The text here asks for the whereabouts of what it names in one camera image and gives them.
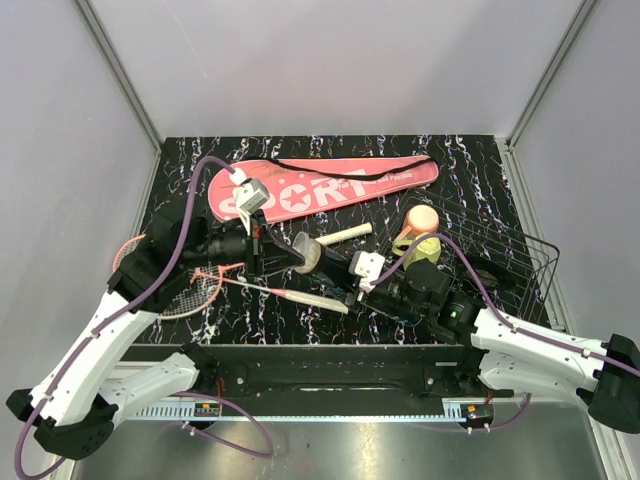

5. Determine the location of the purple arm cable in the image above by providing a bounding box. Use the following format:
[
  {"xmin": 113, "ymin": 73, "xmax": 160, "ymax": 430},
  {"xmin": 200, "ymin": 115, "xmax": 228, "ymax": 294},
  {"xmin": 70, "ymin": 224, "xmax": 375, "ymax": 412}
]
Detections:
[
  {"xmin": 13, "ymin": 155, "xmax": 274, "ymax": 479},
  {"xmin": 369, "ymin": 232, "xmax": 640, "ymax": 434}
]

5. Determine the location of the black shuttlecock tube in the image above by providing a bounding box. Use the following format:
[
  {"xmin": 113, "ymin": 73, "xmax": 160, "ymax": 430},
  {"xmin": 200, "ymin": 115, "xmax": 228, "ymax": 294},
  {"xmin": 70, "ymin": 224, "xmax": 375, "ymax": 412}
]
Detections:
[{"xmin": 295, "ymin": 238, "xmax": 356, "ymax": 291}]

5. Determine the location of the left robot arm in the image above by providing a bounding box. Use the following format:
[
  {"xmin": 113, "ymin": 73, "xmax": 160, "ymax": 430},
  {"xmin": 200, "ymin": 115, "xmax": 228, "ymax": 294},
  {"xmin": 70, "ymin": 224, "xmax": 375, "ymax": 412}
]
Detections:
[{"xmin": 6, "ymin": 212, "xmax": 304, "ymax": 460}]

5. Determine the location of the yellow-green mug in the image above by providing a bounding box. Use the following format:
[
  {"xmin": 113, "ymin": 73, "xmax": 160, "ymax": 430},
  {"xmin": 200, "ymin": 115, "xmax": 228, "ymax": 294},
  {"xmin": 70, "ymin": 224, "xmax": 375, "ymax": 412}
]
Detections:
[{"xmin": 392, "ymin": 233, "xmax": 441, "ymax": 270}]

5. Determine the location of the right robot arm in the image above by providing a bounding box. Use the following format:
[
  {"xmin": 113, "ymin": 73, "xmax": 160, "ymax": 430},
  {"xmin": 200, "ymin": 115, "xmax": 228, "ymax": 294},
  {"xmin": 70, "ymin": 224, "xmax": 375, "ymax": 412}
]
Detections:
[{"xmin": 310, "ymin": 252, "xmax": 639, "ymax": 434}]

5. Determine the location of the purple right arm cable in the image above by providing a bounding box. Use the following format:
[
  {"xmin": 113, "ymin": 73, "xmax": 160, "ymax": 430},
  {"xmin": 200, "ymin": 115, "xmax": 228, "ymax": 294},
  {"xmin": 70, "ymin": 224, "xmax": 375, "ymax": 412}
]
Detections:
[{"xmin": 369, "ymin": 232, "xmax": 640, "ymax": 434}]

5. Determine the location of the pink mug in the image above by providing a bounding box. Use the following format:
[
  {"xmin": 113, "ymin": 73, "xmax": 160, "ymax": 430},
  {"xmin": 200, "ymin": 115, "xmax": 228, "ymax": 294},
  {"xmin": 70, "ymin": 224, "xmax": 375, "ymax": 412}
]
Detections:
[{"xmin": 396, "ymin": 205, "xmax": 440, "ymax": 241}]

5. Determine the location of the black wire rack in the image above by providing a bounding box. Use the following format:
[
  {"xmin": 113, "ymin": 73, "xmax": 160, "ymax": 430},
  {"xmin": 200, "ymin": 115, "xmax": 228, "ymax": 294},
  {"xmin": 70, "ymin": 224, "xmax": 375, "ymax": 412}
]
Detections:
[{"xmin": 376, "ymin": 189, "xmax": 559, "ymax": 327}]

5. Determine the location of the pink racket white grip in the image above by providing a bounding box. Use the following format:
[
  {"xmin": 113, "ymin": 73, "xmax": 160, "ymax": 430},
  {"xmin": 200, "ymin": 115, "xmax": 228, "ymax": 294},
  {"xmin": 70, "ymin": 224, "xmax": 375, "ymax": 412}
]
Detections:
[{"xmin": 112, "ymin": 222, "xmax": 373, "ymax": 272}]

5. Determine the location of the clear tube lid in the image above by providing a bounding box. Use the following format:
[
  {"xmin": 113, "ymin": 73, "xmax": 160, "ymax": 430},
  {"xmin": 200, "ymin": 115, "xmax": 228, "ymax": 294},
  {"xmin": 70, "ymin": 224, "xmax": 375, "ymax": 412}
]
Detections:
[{"xmin": 292, "ymin": 232, "xmax": 310, "ymax": 257}]

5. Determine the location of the black base frame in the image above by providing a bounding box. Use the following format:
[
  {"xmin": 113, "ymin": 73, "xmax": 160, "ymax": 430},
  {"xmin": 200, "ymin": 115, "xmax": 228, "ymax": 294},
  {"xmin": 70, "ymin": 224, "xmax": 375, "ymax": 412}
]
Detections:
[{"xmin": 109, "ymin": 342, "xmax": 501, "ymax": 401}]

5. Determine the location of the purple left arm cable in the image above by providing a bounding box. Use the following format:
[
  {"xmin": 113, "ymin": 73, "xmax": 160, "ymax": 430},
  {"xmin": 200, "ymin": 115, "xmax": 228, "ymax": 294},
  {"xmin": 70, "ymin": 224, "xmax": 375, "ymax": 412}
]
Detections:
[{"xmin": 13, "ymin": 155, "xmax": 274, "ymax": 479}]

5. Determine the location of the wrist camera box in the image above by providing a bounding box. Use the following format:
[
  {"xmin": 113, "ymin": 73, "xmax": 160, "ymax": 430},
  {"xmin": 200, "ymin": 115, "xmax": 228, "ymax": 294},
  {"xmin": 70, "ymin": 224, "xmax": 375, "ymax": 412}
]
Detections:
[
  {"xmin": 233, "ymin": 179, "xmax": 270, "ymax": 218},
  {"xmin": 349, "ymin": 251, "xmax": 385, "ymax": 281}
]

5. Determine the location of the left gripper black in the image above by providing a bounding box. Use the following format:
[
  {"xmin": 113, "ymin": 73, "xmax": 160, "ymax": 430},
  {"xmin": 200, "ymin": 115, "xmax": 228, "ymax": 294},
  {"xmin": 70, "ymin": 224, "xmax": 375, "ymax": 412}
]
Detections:
[{"xmin": 182, "ymin": 208, "xmax": 307, "ymax": 281}]

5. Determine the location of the pink racket bag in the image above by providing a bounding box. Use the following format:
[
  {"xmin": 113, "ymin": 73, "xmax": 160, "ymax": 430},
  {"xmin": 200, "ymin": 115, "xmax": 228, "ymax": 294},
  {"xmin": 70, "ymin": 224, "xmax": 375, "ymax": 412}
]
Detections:
[{"xmin": 236, "ymin": 155, "xmax": 439, "ymax": 224}]

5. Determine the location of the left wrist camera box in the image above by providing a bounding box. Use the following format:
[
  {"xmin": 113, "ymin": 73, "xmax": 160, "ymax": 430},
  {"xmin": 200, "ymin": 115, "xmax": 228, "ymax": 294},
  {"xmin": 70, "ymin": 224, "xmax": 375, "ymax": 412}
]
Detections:
[{"xmin": 233, "ymin": 179, "xmax": 270, "ymax": 218}]

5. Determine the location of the black object in rack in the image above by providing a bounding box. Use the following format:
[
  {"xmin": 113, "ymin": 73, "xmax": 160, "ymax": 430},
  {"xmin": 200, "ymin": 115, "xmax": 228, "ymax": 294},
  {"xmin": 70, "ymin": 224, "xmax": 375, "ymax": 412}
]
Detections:
[{"xmin": 473, "ymin": 264, "xmax": 516, "ymax": 291}]

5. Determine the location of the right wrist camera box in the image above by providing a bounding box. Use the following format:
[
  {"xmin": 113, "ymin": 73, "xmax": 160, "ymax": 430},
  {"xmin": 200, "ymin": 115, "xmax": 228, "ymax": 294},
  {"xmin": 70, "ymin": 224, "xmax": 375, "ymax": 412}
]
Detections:
[{"xmin": 349, "ymin": 251, "xmax": 385, "ymax": 281}]

